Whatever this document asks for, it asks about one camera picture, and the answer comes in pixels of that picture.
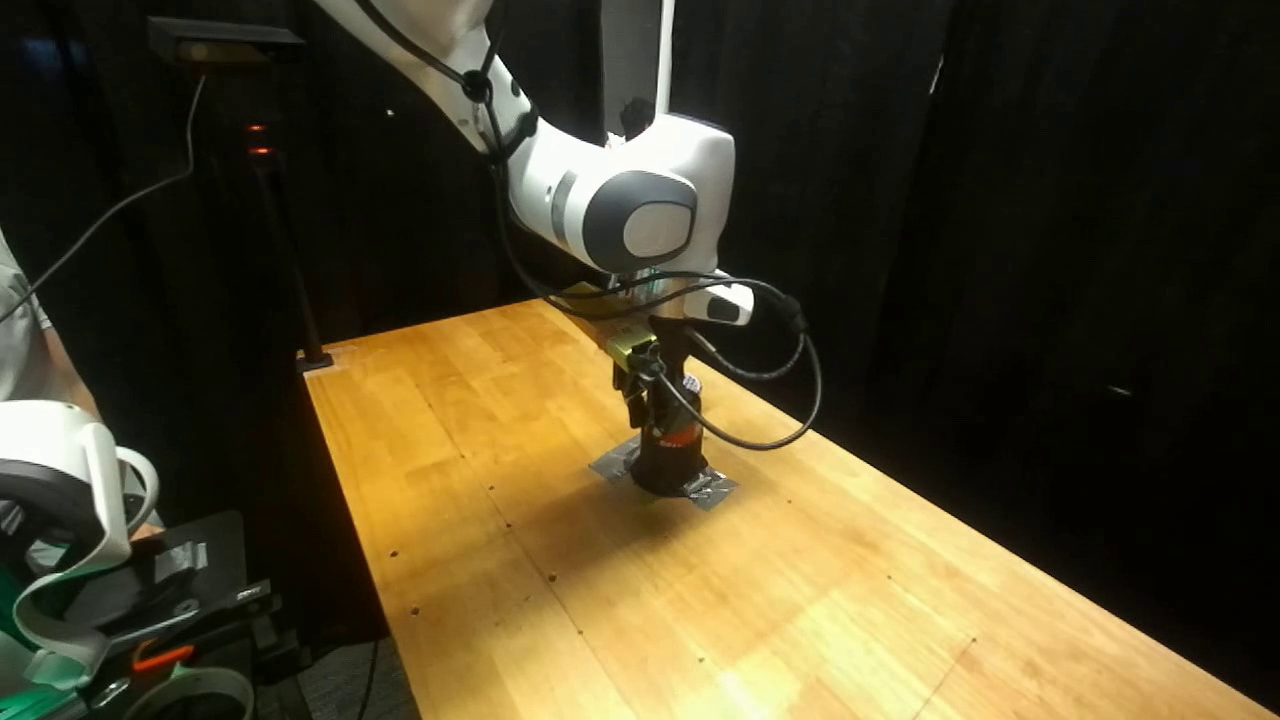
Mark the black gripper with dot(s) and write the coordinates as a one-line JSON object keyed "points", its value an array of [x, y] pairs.
{"points": [[649, 378]]}

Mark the dark jar with red band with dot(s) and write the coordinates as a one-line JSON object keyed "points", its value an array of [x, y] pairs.
{"points": [[668, 456]]}

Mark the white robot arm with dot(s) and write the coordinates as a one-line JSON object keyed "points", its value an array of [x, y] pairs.
{"points": [[647, 213]]}

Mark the white machine at left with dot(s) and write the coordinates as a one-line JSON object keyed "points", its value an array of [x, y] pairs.
{"points": [[69, 468]]}

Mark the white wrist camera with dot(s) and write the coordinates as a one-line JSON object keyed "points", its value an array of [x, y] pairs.
{"points": [[723, 307]]}

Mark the black camera stand pole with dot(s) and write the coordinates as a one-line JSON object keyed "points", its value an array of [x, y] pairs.
{"points": [[275, 196]]}

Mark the tools with orange handle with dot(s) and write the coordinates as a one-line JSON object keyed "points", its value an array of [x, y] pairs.
{"points": [[169, 673]]}

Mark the black camera on stand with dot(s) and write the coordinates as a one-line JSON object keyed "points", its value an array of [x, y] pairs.
{"points": [[220, 42]]}

